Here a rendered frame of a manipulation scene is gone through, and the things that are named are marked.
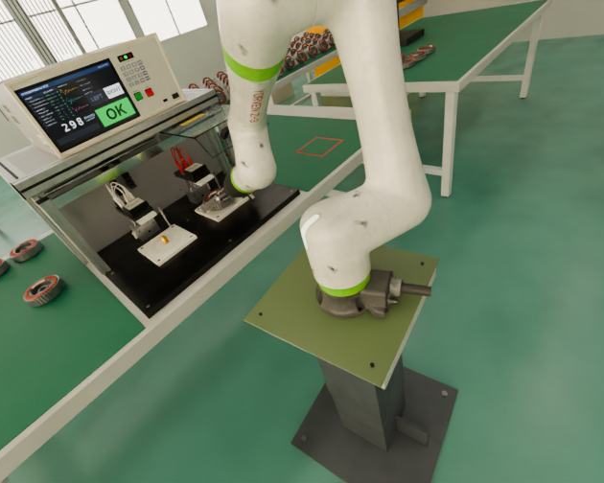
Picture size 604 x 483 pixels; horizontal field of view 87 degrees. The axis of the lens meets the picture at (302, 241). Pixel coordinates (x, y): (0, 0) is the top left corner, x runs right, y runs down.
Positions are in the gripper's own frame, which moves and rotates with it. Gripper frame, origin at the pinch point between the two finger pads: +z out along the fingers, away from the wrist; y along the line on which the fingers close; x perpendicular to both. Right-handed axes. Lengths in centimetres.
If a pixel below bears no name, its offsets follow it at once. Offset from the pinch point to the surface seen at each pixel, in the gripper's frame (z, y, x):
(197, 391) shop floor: 48, -48, -65
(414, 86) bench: -5, 133, -11
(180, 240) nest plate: -2.5, -20.8, -3.8
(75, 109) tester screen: -9.2, -21.9, 42.0
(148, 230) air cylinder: 10.9, -24.3, 5.4
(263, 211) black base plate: -14.6, 4.2, -12.1
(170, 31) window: 539, 364, 347
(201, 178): -0.1, -0.5, 9.3
